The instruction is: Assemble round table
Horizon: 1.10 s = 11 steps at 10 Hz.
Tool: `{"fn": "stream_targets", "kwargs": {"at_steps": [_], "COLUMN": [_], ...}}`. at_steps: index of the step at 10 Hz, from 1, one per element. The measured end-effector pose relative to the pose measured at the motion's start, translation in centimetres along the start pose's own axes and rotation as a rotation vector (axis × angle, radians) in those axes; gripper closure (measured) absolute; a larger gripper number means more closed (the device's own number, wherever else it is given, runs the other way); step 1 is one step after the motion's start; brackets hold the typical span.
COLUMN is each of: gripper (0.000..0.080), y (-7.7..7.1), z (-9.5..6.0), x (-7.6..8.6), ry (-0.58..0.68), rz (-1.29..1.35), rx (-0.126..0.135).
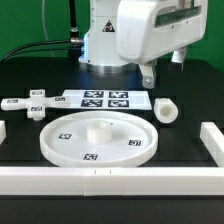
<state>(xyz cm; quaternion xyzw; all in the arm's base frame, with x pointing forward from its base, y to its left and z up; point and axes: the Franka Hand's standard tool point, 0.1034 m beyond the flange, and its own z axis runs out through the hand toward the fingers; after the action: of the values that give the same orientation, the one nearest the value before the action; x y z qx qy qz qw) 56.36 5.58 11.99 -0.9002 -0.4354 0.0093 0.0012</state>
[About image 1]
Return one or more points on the white front fence bar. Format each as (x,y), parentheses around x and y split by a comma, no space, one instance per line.
(111,181)

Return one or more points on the white left fence bar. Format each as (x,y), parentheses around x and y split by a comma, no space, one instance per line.
(2,131)

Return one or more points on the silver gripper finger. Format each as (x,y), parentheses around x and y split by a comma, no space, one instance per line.
(178,58)
(148,75)

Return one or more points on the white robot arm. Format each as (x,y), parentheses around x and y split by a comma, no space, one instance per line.
(100,50)

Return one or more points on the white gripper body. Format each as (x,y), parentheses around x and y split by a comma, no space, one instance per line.
(149,29)

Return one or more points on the black upright cable connector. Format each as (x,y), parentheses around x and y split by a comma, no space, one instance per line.
(74,51)

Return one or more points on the white round table top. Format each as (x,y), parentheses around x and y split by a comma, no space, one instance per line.
(98,139)

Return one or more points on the white cross-shaped table base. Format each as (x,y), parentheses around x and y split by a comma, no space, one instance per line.
(35,104)

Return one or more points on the white marker plate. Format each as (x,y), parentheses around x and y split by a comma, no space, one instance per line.
(109,99)

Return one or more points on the white right fence bar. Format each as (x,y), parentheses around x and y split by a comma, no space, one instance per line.
(213,139)

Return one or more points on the white fence bar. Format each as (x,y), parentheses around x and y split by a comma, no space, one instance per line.
(2,131)
(213,139)
(111,181)

